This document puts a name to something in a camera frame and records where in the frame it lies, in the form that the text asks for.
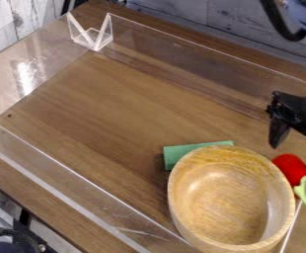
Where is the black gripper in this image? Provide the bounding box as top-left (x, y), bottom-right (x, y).
top-left (265, 91), bottom-right (306, 148)

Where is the red felt strawberry toy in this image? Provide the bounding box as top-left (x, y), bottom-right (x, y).
top-left (271, 153), bottom-right (306, 210)

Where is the wooden bowl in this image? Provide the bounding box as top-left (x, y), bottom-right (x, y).
top-left (166, 145), bottom-right (295, 253)

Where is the green rectangular block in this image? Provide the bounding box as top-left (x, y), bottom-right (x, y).
top-left (162, 140), bottom-right (235, 171)

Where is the black clamp base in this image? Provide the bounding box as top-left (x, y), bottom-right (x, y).
top-left (11, 220), bottom-right (57, 253)

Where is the black cable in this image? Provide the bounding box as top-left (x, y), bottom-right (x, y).
top-left (259, 0), bottom-right (306, 42)

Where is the clear acrylic front wall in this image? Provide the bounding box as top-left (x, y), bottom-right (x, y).
top-left (0, 126), bottom-right (197, 253)

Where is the clear acrylic corner bracket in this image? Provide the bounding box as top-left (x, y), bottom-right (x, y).
top-left (65, 13), bottom-right (113, 51)

